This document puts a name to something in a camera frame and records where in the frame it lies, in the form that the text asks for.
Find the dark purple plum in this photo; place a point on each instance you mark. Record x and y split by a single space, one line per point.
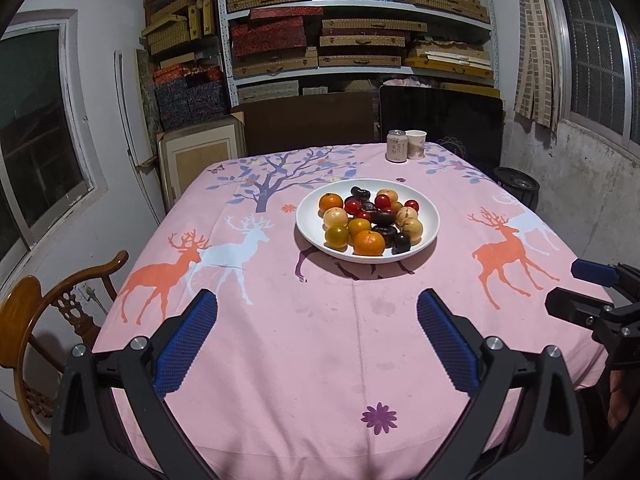
401 243

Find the beige patterned curtain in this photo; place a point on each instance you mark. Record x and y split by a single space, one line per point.
537 45

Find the large red patterned box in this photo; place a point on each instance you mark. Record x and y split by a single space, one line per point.
267 37

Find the beverage can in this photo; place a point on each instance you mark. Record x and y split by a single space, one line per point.
397 146

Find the barred window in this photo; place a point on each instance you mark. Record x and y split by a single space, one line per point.
595 55

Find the dark purple fruit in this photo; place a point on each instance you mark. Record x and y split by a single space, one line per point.
370 206
358 192
387 233
381 218

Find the white framed window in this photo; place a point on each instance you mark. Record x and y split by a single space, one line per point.
35 125

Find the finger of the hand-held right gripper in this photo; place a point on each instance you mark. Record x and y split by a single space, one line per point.
575 307
595 272

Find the stack of woven tan boxes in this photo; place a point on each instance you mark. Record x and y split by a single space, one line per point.
175 25
370 40

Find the wooden chair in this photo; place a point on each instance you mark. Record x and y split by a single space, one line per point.
20 320

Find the orange patterned box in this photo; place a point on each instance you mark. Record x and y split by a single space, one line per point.
187 74

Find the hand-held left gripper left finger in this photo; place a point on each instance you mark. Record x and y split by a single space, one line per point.
187 340

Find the white plate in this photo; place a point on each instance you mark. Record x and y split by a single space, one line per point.
310 220

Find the red cherry tomato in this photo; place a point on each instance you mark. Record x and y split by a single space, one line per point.
412 205
353 206
383 201
364 215

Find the yellow orange citrus fruit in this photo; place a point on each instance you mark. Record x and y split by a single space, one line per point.
359 226
336 237

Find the white leaning board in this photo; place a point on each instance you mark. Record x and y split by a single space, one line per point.
127 125

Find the cardboard box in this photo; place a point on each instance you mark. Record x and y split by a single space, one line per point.
200 160

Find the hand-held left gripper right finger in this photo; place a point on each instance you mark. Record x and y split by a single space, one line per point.
447 340

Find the pale yellow fruit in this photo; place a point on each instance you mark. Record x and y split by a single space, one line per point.
406 213
411 229
335 217

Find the brown wooden board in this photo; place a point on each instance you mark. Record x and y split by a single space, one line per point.
305 122

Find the paper cup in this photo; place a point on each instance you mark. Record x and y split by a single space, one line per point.
415 145

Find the person's right hand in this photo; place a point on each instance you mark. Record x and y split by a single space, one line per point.
620 397

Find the black panel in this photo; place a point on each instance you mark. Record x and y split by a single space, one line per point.
450 115

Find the flat red patterned box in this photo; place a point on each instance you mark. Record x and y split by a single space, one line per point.
285 12

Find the green patterned board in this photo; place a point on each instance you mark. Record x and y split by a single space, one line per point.
149 90

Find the pink deer print tablecloth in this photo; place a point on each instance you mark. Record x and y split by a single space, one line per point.
300 320

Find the white metal shelf rack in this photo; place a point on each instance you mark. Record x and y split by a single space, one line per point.
223 35

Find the small yellow fruit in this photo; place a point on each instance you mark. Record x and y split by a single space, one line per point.
397 206

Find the blue patterned box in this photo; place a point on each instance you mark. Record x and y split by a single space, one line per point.
207 99
172 109

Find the orange mandarin with stem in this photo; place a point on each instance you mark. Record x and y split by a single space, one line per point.
331 202

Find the black round pot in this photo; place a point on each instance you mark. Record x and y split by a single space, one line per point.
515 182

